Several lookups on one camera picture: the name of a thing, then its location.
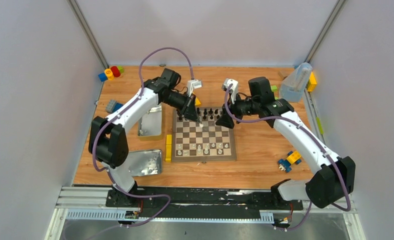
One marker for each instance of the gold tin with white pieces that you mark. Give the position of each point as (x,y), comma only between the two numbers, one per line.
(151,124)

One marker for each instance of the green block at corner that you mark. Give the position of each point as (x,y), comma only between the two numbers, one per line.
(121,69)

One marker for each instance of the clear blue plastic container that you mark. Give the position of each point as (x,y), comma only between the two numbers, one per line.
(293,86)

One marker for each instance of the blue cube block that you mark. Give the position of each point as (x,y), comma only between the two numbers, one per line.
(102,77)

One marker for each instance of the gray lego brick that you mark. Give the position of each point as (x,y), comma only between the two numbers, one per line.
(110,106)

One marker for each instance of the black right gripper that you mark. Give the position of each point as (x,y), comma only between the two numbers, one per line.
(225,119)

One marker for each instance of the black chess pieces row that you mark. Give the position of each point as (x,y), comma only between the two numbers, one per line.
(210,114)

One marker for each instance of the red cylinder block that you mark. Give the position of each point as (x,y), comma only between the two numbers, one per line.
(115,71)

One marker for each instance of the wooden chess board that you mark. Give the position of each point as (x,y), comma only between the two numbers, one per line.
(187,133)

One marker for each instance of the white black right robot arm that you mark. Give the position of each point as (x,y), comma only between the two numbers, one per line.
(333,175)

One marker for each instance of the green rectangular block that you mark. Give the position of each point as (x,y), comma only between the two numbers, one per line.
(274,88)

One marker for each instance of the yellow triangle frame block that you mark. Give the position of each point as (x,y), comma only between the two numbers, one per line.
(197,102)

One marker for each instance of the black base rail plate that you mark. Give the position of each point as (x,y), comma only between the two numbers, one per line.
(200,203)

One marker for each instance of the yellow blue toy car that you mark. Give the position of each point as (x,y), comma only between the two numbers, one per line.
(293,158)

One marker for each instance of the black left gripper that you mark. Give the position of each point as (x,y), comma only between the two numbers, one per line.
(187,105)

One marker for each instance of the blue lego brick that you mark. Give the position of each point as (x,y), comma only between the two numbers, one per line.
(117,106)

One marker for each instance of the yellow block at right wall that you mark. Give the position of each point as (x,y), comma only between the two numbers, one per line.
(312,83)

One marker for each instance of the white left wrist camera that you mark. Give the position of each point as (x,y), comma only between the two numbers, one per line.
(192,85)

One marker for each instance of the silver tin lid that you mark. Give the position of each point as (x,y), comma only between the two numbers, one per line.
(144,162)

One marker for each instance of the small yellow rectangular block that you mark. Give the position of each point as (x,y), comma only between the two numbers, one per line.
(168,140)

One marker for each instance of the yellow arch block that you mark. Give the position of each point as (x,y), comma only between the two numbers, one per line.
(168,153)

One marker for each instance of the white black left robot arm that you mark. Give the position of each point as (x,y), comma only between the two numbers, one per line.
(108,143)

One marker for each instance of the yellow cylinder block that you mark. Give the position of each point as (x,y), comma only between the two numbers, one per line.
(109,74)

